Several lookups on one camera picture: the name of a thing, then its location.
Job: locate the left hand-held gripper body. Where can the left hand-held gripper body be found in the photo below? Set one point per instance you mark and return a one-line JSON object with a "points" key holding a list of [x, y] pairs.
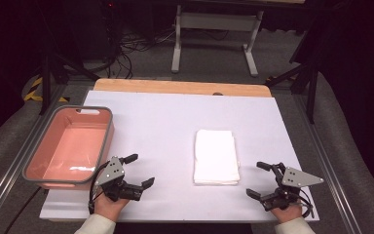
{"points": [[112, 171]]}

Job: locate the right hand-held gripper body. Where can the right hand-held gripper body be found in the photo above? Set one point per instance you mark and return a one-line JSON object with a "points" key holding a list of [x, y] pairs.
{"points": [[293, 178]]}

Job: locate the pink basin with grey rim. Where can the pink basin with grey rim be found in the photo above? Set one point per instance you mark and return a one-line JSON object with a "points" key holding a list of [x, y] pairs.
{"points": [[74, 146]]}

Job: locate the white towel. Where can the white towel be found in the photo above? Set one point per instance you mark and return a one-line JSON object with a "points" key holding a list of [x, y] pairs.
{"points": [[216, 156]]}

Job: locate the person's right hand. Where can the person's right hand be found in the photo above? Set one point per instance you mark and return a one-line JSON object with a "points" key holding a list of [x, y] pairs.
{"points": [[287, 213]]}

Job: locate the person's left hand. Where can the person's left hand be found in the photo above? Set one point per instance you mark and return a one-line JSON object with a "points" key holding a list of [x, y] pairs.
{"points": [[109, 208]]}

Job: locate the white table mat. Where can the white table mat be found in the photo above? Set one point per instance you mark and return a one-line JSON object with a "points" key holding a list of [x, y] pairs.
{"points": [[162, 130]]}

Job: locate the wooden table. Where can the wooden table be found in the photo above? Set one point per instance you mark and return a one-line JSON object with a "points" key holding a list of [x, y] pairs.
{"points": [[175, 87]]}

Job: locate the black tripod stand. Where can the black tripod stand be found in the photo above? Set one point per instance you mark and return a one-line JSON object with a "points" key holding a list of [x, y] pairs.
{"points": [[45, 84], [311, 94]]}

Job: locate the yellow black hazard tape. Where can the yellow black hazard tape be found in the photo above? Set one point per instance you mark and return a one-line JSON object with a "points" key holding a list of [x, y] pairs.
{"points": [[32, 95]]}

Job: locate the black equipment tower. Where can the black equipment tower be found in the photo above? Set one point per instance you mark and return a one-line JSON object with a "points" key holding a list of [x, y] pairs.
{"points": [[105, 31]]}

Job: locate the aluminium rail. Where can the aluminium rail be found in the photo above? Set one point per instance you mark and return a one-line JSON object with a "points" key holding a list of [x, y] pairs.
{"points": [[16, 160], [325, 162]]}

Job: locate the white metal desk frame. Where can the white metal desk frame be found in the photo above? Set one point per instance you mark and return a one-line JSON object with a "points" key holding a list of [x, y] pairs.
{"points": [[176, 48]]}

